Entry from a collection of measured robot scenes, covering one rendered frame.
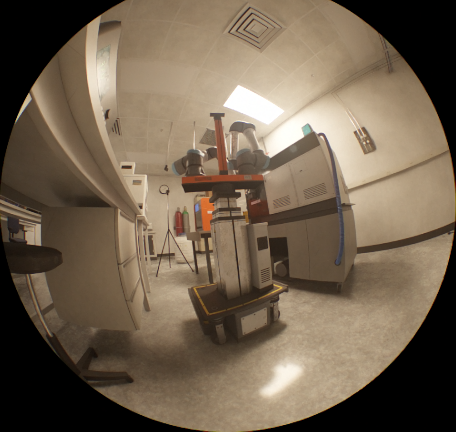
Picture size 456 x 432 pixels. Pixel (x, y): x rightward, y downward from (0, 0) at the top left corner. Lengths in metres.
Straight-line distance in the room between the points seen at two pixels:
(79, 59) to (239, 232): 0.86
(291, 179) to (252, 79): 1.71
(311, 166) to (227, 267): 1.07
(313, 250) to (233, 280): 0.73
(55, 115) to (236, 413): 0.86
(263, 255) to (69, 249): 1.03
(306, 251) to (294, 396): 1.08
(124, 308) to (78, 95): 0.76
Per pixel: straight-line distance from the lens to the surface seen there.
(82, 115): 0.31
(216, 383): 0.76
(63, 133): 0.29
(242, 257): 0.80
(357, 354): 0.86
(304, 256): 1.30
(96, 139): 0.35
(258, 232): 0.78
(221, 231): 0.74
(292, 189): 1.38
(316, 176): 1.28
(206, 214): 1.73
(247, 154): 0.98
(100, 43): 0.43
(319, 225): 1.18
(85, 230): 0.75
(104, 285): 0.75
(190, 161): 0.91
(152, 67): 2.34
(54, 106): 0.27
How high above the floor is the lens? 0.68
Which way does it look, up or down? 11 degrees up
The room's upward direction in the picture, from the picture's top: 6 degrees counter-clockwise
